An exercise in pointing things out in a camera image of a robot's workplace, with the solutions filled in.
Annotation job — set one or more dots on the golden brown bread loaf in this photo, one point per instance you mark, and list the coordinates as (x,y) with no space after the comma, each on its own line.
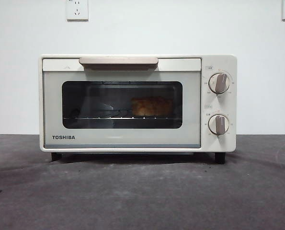
(151,106)

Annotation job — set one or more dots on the cream oven knob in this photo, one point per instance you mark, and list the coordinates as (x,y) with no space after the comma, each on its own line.
(219,124)
(219,83)

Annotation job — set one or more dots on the cream Toshiba toaster oven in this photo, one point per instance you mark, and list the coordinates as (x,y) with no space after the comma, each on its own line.
(219,143)

